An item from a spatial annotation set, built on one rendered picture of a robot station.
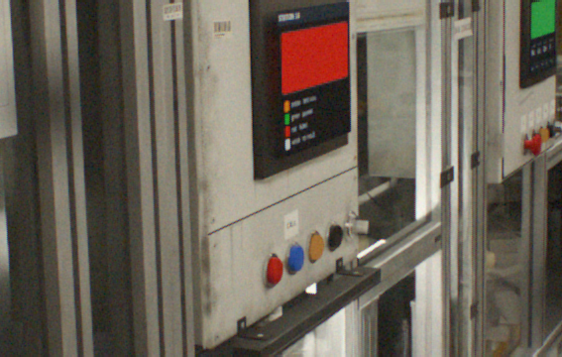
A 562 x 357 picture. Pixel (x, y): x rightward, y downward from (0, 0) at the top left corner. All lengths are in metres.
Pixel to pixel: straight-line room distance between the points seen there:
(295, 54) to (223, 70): 0.13
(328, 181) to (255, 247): 0.21
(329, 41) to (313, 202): 0.20
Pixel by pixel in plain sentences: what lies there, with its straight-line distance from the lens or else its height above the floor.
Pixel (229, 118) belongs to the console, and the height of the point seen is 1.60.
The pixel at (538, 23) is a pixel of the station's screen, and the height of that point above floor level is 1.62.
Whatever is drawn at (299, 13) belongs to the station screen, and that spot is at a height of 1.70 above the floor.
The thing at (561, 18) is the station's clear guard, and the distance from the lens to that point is 2.95.
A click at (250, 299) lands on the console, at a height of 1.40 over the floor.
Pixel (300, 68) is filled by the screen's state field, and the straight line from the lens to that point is 1.44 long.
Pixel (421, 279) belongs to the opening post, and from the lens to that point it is 2.11.
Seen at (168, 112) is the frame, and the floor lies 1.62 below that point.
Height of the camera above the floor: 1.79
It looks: 11 degrees down
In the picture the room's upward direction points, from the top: 1 degrees counter-clockwise
